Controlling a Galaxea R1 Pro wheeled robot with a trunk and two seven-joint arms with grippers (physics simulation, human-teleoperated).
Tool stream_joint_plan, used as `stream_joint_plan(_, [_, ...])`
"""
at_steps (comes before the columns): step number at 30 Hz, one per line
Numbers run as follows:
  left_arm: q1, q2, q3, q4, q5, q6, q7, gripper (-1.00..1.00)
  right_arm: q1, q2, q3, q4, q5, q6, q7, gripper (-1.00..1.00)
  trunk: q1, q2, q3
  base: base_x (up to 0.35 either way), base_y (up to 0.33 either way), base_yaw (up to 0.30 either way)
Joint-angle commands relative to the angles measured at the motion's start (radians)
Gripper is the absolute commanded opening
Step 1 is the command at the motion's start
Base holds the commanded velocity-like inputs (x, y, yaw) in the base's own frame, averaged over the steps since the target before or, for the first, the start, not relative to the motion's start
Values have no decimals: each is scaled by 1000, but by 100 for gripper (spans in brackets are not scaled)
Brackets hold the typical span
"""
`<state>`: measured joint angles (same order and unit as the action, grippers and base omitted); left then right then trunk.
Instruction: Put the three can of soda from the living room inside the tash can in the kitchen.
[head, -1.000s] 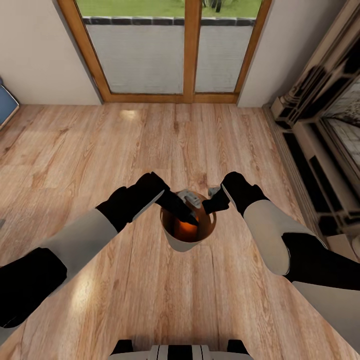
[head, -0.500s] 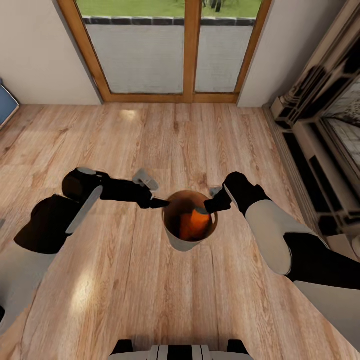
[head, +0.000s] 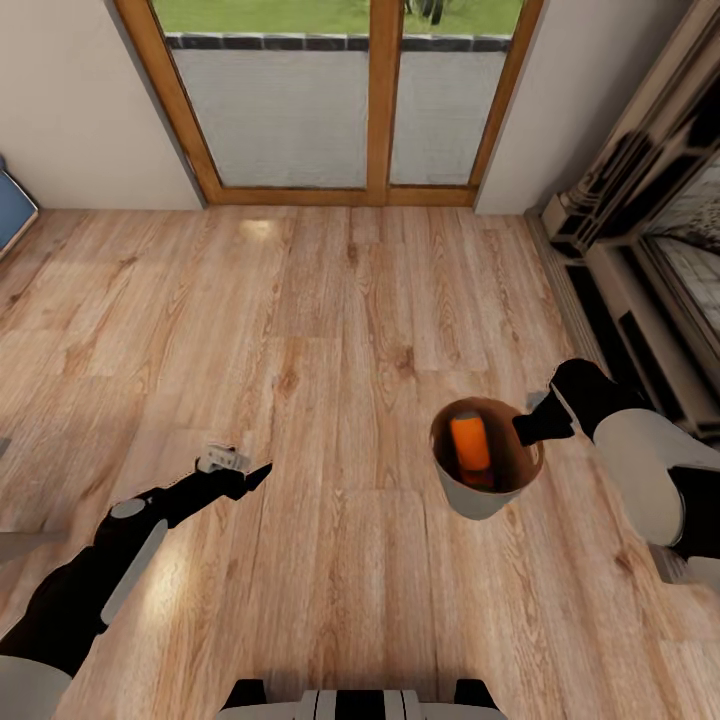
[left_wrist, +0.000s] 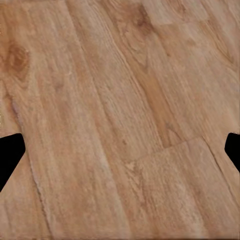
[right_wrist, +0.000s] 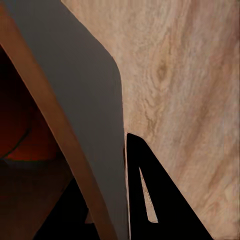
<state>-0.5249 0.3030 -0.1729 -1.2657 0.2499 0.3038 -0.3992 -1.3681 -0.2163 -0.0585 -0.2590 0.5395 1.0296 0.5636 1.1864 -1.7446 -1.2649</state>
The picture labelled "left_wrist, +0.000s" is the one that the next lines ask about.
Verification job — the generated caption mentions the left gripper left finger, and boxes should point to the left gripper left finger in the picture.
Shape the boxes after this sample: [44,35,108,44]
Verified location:
[0,133,26,192]

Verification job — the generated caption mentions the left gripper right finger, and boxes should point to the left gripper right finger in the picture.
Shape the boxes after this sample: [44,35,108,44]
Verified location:
[224,132,240,172]

